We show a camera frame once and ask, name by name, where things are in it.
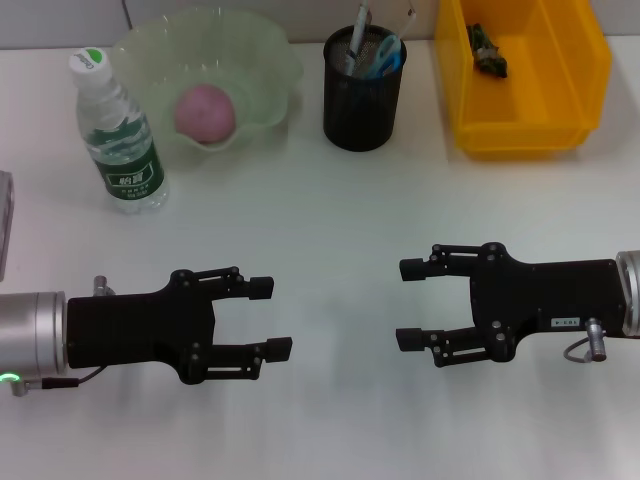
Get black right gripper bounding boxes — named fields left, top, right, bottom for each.
left=394, top=242, right=627, bottom=369

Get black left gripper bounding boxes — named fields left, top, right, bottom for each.
left=66, top=266, right=294, bottom=386

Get pink peach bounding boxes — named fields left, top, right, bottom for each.
left=173, top=84, right=237, bottom=145

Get clear water bottle green label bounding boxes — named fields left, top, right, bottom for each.
left=68, top=46, right=170, bottom=215

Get blue scissors with sheath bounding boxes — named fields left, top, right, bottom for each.
left=363, top=34, right=406, bottom=81

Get green plastic wrapper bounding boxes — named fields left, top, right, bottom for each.
left=467, top=23, right=510, bottom=80

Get grey white pen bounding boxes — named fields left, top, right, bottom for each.
left=343, top=2, right=375, bottom=77

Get transparent plastic ruler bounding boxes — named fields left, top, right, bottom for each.
left=396, top=0, right=420, bottom=42

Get black mesh pen holder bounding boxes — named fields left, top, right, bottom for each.
left=322, top=24, right=408, bottom=152

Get translucent green wavy fruit bowl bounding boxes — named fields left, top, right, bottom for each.
left=110, top=7, right=305, bottom=171

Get yellow plastic bin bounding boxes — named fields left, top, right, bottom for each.
left=433, top=0, right=614, bottom=160

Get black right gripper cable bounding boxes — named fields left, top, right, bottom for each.
left=562, top=317, right=610, bottom=363

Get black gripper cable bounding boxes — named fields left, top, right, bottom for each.
left=9, top=274, right=117, bottom=399
left=562, top=317, right=610, bottom=363

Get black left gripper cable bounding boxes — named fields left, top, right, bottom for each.
left=9, top=274, right=117, bottom=399

